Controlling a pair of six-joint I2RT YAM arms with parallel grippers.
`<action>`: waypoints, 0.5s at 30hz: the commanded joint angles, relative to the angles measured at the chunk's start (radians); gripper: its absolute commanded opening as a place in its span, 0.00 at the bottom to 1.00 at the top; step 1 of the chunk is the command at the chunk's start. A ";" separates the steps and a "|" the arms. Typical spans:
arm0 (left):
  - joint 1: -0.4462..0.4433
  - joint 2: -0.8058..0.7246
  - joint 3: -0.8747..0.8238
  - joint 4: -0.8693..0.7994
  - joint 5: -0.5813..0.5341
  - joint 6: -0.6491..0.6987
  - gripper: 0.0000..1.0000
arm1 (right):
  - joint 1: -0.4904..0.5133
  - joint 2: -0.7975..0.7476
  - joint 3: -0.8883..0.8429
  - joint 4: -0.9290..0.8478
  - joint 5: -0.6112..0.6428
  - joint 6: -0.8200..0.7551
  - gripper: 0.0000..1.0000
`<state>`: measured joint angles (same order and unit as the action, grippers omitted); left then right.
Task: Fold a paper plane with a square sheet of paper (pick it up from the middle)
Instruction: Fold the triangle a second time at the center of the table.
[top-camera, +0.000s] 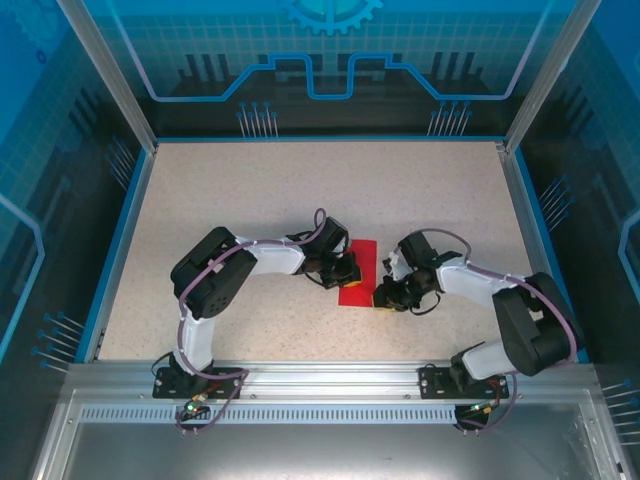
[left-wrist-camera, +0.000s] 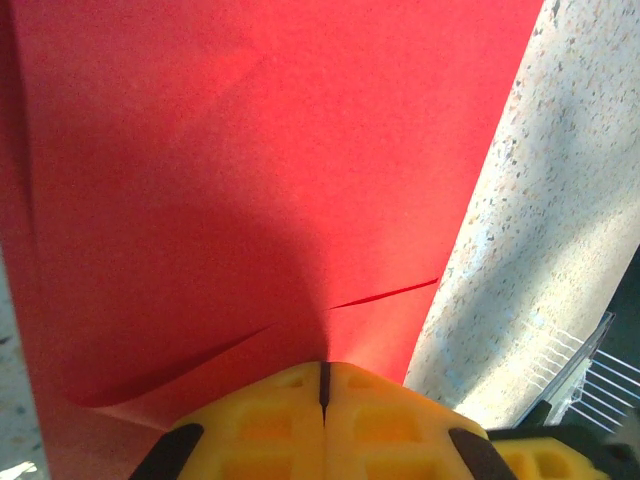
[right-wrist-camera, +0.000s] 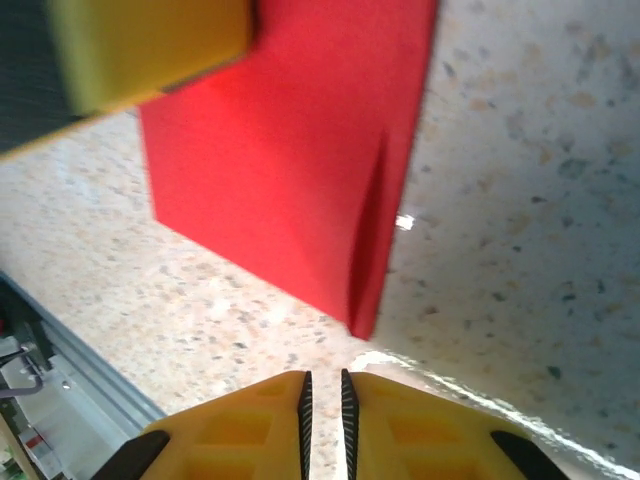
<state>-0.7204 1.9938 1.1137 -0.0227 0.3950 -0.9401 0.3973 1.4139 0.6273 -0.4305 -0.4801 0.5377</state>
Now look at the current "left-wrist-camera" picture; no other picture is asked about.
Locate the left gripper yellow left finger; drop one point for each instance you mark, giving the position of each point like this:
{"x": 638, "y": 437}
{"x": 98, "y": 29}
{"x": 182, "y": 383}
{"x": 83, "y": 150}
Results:
{"x": 260, "y": 435}

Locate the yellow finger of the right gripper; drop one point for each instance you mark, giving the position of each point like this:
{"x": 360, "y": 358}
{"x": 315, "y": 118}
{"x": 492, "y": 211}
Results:
{"x": 550, "y": 460}

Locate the red square paper sheet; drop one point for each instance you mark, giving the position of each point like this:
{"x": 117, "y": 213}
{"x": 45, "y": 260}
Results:
{"x": 250, "y": 150}

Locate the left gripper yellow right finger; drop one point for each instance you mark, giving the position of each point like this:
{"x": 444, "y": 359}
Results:
{"x": 390, "y": 435}

